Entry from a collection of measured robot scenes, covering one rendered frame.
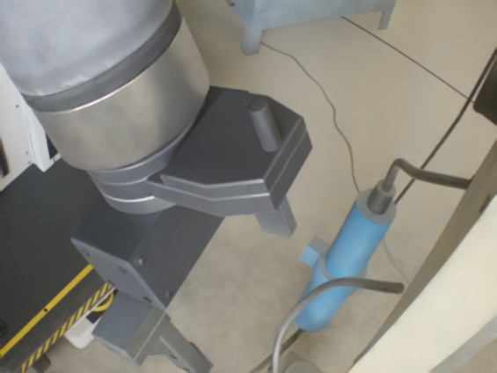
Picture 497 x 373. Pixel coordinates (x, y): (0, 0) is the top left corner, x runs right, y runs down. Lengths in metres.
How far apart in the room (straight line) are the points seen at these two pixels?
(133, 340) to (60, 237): 0.99
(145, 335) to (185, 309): 1.24
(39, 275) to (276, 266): 0.71
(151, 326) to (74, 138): 0.13
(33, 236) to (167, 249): 1.02
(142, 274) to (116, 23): 0.14
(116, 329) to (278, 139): 0.15
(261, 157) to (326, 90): 1.88
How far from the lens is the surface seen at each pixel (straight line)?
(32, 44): 0.24
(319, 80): 2.17
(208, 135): 0.29
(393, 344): 0.34
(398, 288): 0.44
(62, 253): 1.30
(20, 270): 1.30
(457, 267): 0.26
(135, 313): 0.35
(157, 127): 0.27
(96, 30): 0.24
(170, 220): 0.32
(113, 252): 0.31
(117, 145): 0.27
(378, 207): 0.63
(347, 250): 0.67
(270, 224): 0.47
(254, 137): 0.28
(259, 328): 1.58
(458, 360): 0.35
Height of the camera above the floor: 1.45
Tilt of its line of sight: 53 degrees down
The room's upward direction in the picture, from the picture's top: 11 degrees clockwise
